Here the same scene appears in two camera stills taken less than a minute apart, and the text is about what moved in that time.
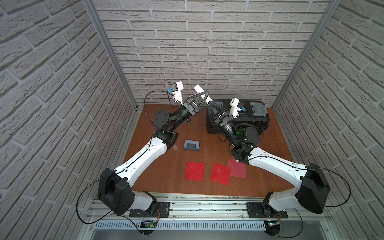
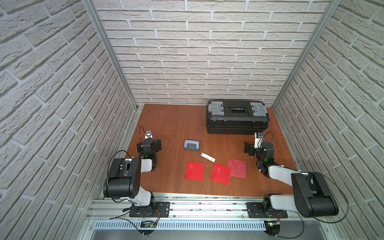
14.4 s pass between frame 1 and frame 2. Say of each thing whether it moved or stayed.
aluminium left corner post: stayed
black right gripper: moved
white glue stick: moved
